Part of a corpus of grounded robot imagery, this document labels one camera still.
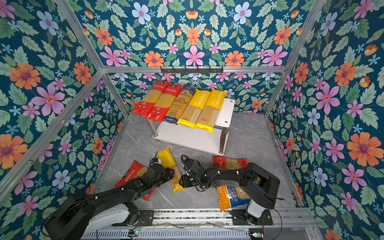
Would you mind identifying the red macaroni bag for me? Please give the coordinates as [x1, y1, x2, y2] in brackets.
[115, 161, 148, 188]

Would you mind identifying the red spaghetti bag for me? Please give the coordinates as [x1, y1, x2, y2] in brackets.
[146, 84, 182, 123]
[131, 80, 170, 116]

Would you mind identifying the yellow Pastatime spaghetti bag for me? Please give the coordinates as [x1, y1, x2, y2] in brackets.
[177, 90, 211, 129]

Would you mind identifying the amber blue spaghetti bag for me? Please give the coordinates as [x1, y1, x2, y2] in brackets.
[163, 86, 197, 124]

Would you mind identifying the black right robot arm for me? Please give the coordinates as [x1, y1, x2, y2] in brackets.
[179, 155, 283, 225]

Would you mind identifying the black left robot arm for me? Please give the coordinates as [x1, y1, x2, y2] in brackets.
[43, 164, 175, 240]

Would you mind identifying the small red pasta bag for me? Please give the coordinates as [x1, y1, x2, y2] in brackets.
[213, 156, 248, 170]

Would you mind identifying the blue orange pasta bag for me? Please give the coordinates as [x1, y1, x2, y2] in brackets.
[214, 178, 252, 211]

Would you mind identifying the white two-tier shelf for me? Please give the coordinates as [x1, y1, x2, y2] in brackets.
[147, 99, 235, 156]

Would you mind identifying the aluminium front rail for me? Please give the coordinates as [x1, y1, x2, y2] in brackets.
[86, 208, 318, 233]

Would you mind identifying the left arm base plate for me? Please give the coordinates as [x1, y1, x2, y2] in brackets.
[125, 210, 155, 227]

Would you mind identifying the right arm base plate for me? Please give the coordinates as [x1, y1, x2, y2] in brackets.
[230, 209, 273, 226]

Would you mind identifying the black hook rail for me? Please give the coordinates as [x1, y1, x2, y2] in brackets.
[160, 67, 224, 74]

